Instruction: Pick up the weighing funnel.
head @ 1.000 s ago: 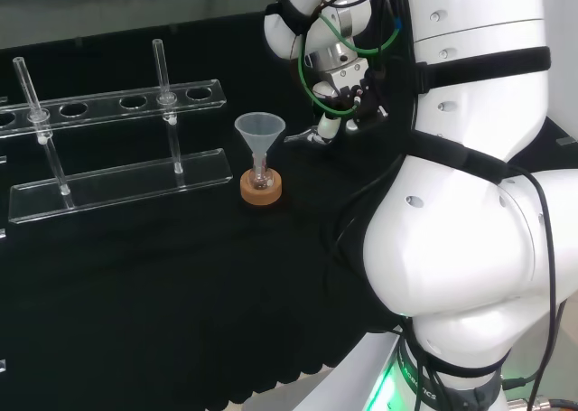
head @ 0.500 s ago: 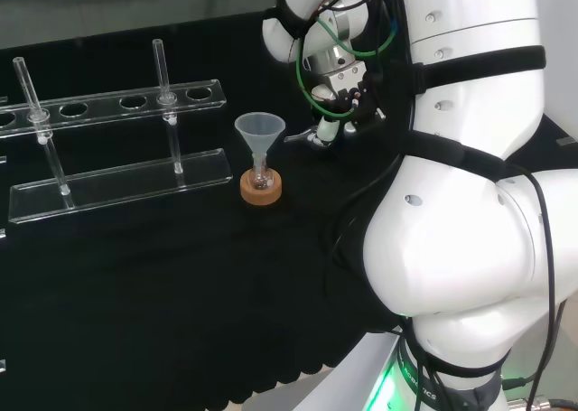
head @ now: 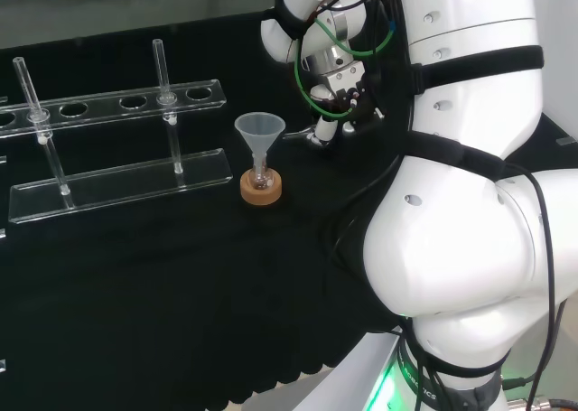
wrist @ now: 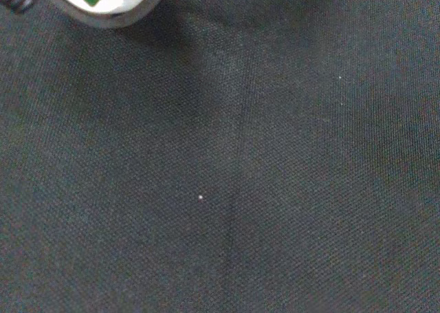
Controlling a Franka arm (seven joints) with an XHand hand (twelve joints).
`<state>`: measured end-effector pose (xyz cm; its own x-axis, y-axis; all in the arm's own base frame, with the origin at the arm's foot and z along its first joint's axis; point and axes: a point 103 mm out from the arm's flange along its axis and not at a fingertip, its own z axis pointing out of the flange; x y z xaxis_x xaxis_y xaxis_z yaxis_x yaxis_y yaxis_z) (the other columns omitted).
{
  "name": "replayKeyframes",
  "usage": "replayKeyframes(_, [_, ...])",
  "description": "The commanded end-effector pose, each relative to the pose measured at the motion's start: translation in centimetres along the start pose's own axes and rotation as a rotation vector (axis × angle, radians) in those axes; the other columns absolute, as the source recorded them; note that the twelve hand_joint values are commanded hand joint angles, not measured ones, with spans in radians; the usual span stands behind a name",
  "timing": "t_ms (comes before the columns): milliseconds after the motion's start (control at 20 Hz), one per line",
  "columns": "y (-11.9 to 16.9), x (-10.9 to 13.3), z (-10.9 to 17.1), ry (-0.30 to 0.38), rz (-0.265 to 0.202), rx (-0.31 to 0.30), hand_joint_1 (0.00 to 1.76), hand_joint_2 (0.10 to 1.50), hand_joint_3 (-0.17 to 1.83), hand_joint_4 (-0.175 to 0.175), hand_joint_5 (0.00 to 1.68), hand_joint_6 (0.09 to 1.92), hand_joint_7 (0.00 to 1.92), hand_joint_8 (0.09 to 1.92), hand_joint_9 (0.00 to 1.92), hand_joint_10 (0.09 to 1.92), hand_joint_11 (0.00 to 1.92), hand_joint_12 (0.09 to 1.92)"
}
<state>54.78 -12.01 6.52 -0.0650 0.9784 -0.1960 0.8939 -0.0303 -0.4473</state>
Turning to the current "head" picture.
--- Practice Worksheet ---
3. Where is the cork ring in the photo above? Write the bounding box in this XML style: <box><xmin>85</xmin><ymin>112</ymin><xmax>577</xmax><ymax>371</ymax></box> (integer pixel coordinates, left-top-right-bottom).
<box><xmin>239</xmin><ymin>168</ymin><xmax>285</xmax><ymax>206</ymax></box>

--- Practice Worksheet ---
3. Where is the small round-bottom glass flask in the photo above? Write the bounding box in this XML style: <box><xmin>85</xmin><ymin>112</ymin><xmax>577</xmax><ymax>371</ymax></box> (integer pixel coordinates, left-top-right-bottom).
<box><xmin>250</xmin><ymin>154</ymin><xmax>275</xmax><ymax>191</ymax></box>

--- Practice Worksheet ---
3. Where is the clear acrylic funnel stand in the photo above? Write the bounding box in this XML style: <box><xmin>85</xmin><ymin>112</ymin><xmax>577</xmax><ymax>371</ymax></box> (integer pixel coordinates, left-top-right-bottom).
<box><xmin>0</xmin><ymin>37</ymin><xmax>234</xmax><ymax>226</ymax></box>

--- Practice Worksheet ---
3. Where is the clear plastic funnel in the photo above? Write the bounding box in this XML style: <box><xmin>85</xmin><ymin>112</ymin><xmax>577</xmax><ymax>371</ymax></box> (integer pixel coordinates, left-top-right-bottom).
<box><xmin>233</xmin><ymin>113</ymin><xmax>287</xmax><ymax>173</ymax></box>

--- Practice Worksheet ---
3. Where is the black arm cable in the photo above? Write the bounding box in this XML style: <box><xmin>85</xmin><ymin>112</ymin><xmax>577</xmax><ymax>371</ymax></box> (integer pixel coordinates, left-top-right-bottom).
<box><xmin>499</xmin><ymin>163</ymin><xmax>568</xmax><ymax>411</ymax></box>

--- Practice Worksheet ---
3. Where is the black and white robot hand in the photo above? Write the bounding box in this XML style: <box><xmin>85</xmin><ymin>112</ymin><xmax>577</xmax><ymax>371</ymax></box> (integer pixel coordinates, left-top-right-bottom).
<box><xmin>305</xmin><ymin>61</ymin><xmax>387</xmax><ymax>146</ymax></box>

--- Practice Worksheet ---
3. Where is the green cable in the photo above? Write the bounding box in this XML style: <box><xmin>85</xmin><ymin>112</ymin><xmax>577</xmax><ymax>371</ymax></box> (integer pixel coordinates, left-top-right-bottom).
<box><xmin>294</xmin><ymin>17</ymin><xmax>395</xmax><ymax>117</ymax></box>

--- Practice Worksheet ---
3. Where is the black bench cloth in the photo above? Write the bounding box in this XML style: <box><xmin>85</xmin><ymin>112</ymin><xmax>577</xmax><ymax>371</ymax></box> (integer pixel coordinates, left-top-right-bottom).
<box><xmin>0</xmin><ymin>6</ymin><xmax>578</xmax><ymax>407</ymax></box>

